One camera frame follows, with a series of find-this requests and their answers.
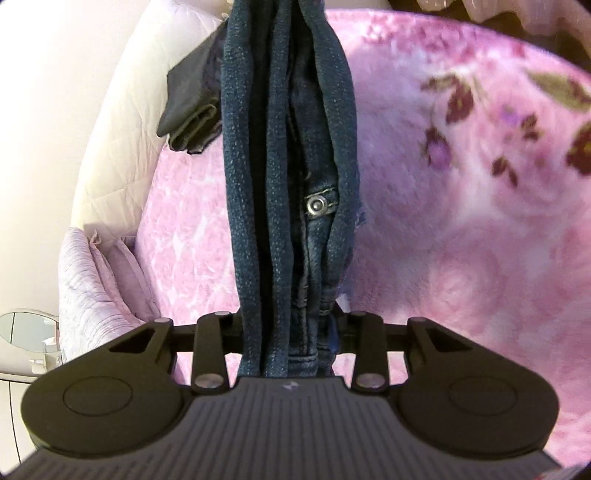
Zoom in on dark blue denim jeans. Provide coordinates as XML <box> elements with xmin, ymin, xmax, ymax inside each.
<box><xmin>221</xmin><ymin>1</ymin><xmax>361</xmax><ymax>378</ymax></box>

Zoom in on lilac striped folded duvet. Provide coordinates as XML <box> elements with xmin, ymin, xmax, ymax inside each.
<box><xmin>58</xmin><ymin>228</ymin><xmax>161</xmax><ymax>362</ymax></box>

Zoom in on round mirror on stand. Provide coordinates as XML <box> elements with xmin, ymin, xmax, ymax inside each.
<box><xmin>1</xmin><ymin>310</ymin><xmax>62</xmax><ymax>377</ymax></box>

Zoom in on pink rose pattern blanket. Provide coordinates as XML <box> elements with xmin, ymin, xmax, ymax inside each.
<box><xmin>135</xmin><ymin>11</ymin><xmax>590</xmax><ymax>464</ymax></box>

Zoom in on folded dark grey garment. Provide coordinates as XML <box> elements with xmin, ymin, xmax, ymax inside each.
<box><xmin>157</xmin><ymin>22</ymin><xmax>228</xmax><ymax>155</ymax></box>

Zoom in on white wardrobe with doors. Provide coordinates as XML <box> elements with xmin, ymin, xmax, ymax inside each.
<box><xmin>0</xmin><ymin>380</ymin><xmax>36</xmax><ymax>474</ymax></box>

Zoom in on white quilted mattress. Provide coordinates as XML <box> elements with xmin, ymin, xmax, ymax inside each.
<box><xmin>71</xmin><ymin>1</ymin><xmax>228</xmax><ymax>248</ymax></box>

